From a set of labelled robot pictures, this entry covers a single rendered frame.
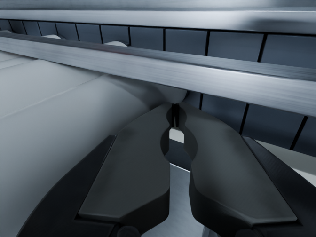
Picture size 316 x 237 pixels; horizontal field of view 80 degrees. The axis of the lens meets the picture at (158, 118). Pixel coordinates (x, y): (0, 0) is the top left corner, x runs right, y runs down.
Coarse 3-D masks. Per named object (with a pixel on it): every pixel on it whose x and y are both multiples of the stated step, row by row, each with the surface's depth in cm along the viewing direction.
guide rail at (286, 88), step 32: (0, 32) 16; (96, 64) 10; (128, 64) 9; (160, 64) 8; (192, 64) 7; (224, 64) 7; (256, 64) 7; (224, 96) 7; (256, 96) 7; (288, 96) 6
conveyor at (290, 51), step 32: (32, 32) 26; (64, 32) 23; (96, 32) 20; (128, 32) 18; (160, 32) 16; (192, 32) 15; (224, 32) 14; (288, 64) 12; (192, 96) 17; (256, 128) 16; (288, 128) 14
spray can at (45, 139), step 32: (64, 96) 9; (96, 96) 10; (128, 96) 11; (160, 96) 13; (0, 128) 7; (32, 128) 8; (64, 128) 8; (96, 128) 9; (0, 160) 6; (32, 160) 7; (64, 160) 8; (0, 192) 6; (32, 192) 7; (0, 224) 6
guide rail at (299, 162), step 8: (176, 128) 16; (176, 136) 16; (264, 144) 14; (272, 152) 13; (280, 152) 13; (288, 152) 13; (296, 152) 13; (288, 160) 12; (296, 160) 12; (304, 160) 12; (312, 160) 12; (296, 168) 12; (304, 168) 12; (312, 168) 12; (304, 176) 12; (312, 176) 12
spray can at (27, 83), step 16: (32, 64) 12; (48, 64) 13; (64, 64) 13; (0, 80) 10; (16, 80) 11; (32, 80) 11; (48, 80) 12; (64, 80) 13; (80, 80) 14; (0, 96) 10; (16, 96) 11; (32, 96) 11; (48, 96) 12; (0, 112) 10
